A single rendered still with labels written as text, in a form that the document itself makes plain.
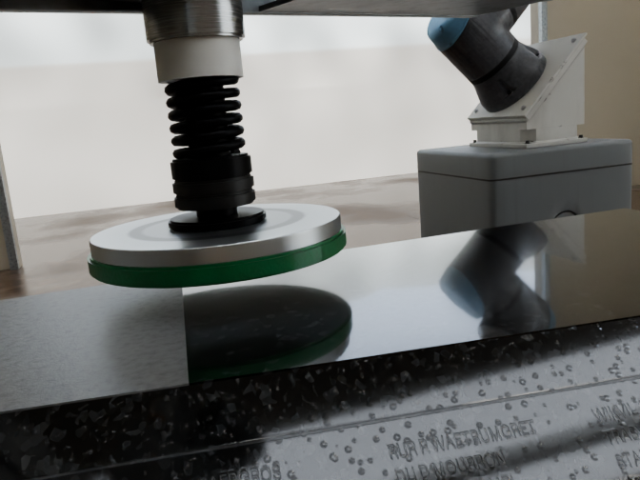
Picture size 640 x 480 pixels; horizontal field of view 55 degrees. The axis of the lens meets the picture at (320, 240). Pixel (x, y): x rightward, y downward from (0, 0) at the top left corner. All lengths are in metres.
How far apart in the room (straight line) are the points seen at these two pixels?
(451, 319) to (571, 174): 1.17
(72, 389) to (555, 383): 0.28
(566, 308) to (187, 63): 0.33
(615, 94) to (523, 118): 5.44
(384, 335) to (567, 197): 1.21
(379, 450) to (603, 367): 0.15
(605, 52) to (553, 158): 5.40
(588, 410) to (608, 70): 6.58
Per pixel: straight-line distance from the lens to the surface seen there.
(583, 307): 0.45
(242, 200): 0.51
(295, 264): 0.45
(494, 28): 1.60
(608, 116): 6.93
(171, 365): 0.39
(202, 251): 0.43
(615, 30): 7.01
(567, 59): 1.62
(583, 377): 0.40
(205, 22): 0.50
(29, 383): 0.41
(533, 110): 1.56
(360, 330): 0.41
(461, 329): 0.40
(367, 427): 0.35
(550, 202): 1.54
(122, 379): 0.38
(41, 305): 0.59
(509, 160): 1.47
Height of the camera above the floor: 0.96
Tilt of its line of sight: 11 degrees down
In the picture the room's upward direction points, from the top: 5 degrees counter-clockwise
